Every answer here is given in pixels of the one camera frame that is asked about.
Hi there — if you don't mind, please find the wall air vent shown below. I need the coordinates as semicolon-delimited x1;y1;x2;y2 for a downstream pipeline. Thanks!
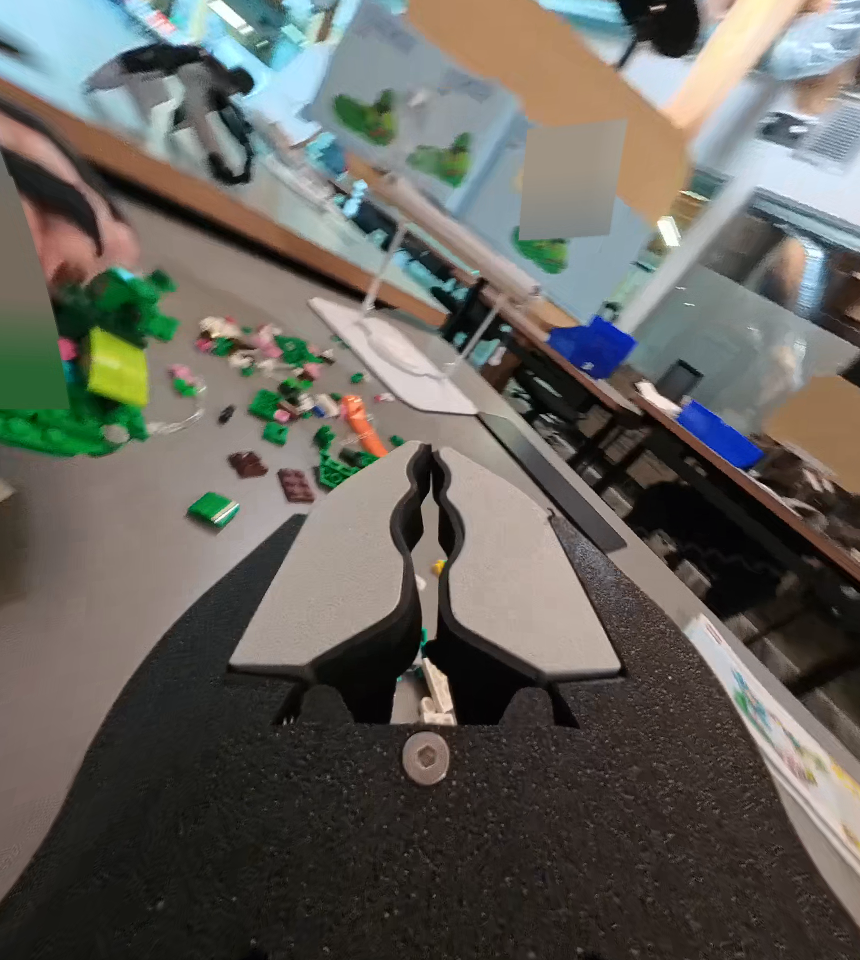
788;96;860;172

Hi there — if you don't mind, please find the wooden-edged grey table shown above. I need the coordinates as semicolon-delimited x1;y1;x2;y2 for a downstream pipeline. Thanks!
628;390;860;624
0;48;626;481

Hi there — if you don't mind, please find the black round disc fixture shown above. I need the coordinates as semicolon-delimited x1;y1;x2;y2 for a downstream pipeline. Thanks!
616;0;703;63

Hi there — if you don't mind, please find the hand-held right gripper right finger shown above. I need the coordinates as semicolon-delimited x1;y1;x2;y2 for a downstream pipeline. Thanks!
427;447;624;726

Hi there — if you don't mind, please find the orange brick separator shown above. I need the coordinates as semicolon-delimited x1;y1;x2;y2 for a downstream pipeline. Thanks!
338;394;390;459

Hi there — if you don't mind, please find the green curved lego brick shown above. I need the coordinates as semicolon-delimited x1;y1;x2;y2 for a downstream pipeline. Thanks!
187;490;241;529

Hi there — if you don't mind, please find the person's left hand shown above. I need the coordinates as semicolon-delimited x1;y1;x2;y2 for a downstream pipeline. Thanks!
0;101;144;291

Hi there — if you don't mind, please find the clear curved lego piece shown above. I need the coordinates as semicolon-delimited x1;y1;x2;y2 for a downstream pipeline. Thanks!
146;403;205;438

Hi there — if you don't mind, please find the printed paper leaflet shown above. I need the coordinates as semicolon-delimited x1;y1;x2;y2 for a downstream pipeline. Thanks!
683;613;860;910

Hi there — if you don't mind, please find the blue storage bin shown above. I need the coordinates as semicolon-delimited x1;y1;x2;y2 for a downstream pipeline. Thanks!
676;399;766;471
547;313;638;380

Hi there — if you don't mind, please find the lego instruction booklet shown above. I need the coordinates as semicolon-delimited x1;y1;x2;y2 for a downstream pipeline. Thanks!
310;6;660;277

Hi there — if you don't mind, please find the pastel colourful lego piece pile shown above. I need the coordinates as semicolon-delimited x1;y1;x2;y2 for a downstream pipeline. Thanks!
398;555;455;727

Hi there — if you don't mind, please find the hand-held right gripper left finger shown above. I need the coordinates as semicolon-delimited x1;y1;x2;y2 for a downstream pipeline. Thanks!
227;441;433;725

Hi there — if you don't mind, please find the black tablet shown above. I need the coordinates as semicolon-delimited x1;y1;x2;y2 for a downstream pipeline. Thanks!
653;358;706;404

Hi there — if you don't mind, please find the mostly green lego piece pile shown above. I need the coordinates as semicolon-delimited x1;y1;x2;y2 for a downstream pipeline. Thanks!
167;313;410;494

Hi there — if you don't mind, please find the green lego build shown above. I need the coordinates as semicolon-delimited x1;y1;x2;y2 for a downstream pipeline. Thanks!
0;266;180;459

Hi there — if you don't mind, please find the silver ventilation duct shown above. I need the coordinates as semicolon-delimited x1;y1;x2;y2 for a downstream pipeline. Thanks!
763;0;860;80

